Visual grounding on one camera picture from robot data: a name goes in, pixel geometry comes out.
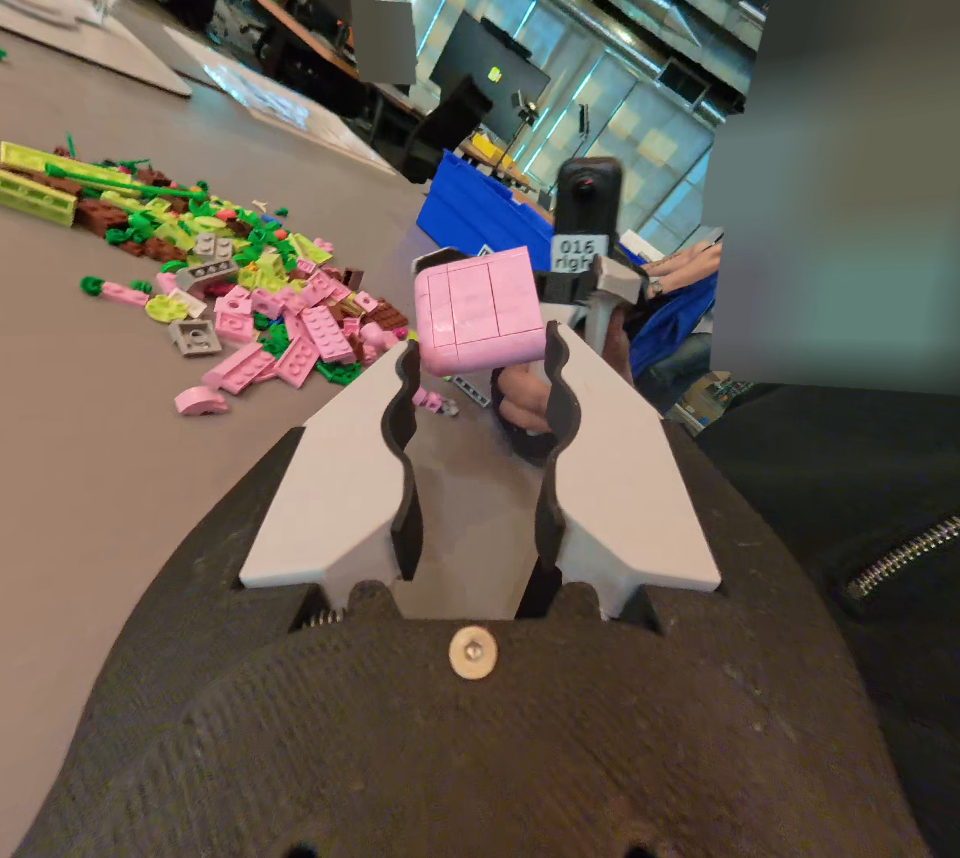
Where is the black office chair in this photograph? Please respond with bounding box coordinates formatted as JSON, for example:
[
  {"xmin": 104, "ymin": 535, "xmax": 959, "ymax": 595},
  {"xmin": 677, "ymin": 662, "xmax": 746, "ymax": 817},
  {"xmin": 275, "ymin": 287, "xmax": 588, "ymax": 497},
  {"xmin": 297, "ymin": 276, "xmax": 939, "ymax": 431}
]
[{"xmin": 401, "ymin": 74, "xmax": 495, "ymax": 184}]

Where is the small pink curved brick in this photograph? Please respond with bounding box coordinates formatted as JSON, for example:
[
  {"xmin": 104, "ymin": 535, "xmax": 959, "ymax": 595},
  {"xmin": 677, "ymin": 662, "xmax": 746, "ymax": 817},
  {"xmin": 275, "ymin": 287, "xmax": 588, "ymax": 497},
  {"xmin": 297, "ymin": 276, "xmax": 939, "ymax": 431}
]
[{"xmin": 174, "ymin": 386, "xmax": 230, "ymax": 417}]

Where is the black monitor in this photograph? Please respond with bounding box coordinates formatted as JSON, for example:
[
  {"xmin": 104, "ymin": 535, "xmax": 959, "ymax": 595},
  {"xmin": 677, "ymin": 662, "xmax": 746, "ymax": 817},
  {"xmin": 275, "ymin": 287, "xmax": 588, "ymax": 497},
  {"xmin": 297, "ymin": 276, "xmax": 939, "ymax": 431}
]
[{"xmin": 429, "ymin": 11, "xmax": 552, "ymax": 139}]

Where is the printed paper sheet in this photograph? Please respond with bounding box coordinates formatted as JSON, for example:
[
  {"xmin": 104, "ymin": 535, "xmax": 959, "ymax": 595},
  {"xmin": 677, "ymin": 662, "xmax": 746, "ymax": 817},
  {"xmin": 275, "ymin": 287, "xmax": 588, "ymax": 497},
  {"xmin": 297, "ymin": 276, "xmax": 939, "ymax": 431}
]
[{"xmin": 161, "ymin": 26, "xmax": 399, "ymax": 177}]

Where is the grey square plate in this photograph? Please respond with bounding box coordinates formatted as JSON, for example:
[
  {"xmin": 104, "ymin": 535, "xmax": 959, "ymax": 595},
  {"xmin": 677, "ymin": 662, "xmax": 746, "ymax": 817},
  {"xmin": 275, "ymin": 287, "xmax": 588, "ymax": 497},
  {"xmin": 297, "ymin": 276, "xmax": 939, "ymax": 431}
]
[{"xmin": 168, "ymin": 318, "xmax": 224, "ymax": 357}]

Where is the blue plastic bin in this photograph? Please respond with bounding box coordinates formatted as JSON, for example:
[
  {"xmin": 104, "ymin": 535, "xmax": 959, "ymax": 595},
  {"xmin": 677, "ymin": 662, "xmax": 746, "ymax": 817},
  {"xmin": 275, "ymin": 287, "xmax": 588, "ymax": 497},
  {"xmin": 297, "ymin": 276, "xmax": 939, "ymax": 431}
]
[{"xmin": 416, "ymin": 149, "xmax": 556, "ymax": 259}]

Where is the person's right hand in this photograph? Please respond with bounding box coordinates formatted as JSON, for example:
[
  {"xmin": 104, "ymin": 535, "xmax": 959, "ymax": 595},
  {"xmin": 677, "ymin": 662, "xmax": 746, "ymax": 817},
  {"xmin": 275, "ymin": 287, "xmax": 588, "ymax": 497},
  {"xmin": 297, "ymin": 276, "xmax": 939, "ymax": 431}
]
[{"xmin": 498, "ymin": 365, "xmax": 558, "ymax": 435}]

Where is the person's black jacket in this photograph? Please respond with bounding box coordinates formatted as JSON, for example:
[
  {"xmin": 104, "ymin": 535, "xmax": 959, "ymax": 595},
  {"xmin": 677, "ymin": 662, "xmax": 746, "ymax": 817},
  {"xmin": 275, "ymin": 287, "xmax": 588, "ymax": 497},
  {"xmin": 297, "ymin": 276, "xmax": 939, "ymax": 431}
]
[{"xmin": 697, "ymin": 382, "xmax": 960, "ymax": 858}]

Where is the pile of mixed toy bricks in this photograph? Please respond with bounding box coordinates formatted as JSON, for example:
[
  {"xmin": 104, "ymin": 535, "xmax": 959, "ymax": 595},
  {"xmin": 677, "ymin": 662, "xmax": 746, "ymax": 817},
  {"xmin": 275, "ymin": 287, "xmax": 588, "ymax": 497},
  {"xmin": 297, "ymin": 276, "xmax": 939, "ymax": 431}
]
[{"xmin": 0, "ymin": 134, "xmax": 410, "ymax": 417}]

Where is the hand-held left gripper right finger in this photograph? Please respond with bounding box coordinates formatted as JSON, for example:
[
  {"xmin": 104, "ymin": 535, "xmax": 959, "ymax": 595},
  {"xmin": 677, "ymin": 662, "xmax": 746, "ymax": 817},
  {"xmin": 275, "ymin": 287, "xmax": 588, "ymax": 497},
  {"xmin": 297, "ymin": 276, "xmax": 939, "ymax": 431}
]
[{"xmin": 534, "ymin": 320, "xmax": 723, "ymax": 623}]

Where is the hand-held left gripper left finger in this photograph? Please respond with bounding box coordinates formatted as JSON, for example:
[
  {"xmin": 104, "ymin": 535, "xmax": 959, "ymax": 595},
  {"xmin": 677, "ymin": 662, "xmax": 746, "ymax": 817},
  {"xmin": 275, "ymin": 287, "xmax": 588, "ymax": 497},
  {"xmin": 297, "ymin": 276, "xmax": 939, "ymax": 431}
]
[{"xmin": 238, "ymin": 339, "xmax": 425, "ymax": 610}]

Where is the pink rounded tile block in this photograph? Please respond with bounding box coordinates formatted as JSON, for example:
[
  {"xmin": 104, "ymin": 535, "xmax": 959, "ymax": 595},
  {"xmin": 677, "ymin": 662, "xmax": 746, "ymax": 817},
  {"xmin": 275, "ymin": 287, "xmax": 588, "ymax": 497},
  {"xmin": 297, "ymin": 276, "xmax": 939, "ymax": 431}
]
[{"xmin": 414, "ymin": 245, "xmax": 547, "ymax": 375}]

